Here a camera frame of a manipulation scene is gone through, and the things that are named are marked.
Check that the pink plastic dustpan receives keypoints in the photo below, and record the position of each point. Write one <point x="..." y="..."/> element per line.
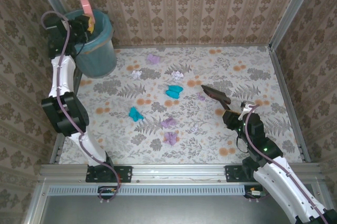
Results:
<point x="85" y="2"/>

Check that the dark brown hand brush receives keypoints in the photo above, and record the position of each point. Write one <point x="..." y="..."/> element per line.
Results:
<point x="216" y="93"/>

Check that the small pale lavender paper scrap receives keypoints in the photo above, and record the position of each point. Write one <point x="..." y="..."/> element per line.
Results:
<point x="194" y="128"/>

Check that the teal paper scrap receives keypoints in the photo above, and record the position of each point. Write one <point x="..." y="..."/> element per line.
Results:
<point x="135" y="114"/>
<point x="173" y="91"/>

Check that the white paper scrap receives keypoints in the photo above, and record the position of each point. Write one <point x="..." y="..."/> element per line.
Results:
<point x="177" y="75"/>
<point x="136" y="73"/>

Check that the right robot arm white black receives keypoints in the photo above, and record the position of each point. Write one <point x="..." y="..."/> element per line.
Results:
<point x="279" y="181"/>

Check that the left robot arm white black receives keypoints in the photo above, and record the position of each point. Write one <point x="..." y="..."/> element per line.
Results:
<point x="61" y="76"/>

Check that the waste bin with blue liner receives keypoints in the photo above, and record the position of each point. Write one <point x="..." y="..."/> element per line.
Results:
<point x="100" y="58"/>

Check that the small purple paper scrap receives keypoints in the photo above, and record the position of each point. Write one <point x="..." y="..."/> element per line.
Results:
<point x="200" y="97"/>

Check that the floral patterned table cover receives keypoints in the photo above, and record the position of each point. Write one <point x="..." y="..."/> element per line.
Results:
<point x="184" y="155"/>

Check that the small controller circuit board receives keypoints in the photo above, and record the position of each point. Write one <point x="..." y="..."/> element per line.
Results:
<point x="255" y="193"/>
<point x="108" y="192"/>

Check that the aluminium front beam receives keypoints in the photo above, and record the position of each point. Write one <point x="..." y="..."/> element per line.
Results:
<point x="179" y="172"/>

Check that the grey metal sheet panel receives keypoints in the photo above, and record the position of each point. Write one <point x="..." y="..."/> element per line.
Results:
<point x="171" y="210"/>

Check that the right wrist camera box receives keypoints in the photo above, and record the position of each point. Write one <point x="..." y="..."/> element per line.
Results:
<point x="247" y="105"/>

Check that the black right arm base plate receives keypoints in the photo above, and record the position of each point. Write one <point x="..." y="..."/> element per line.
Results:
<point x="234" y="174"/>

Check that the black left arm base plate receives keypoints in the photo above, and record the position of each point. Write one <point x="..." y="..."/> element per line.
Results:
<point x="123" y="174"/>

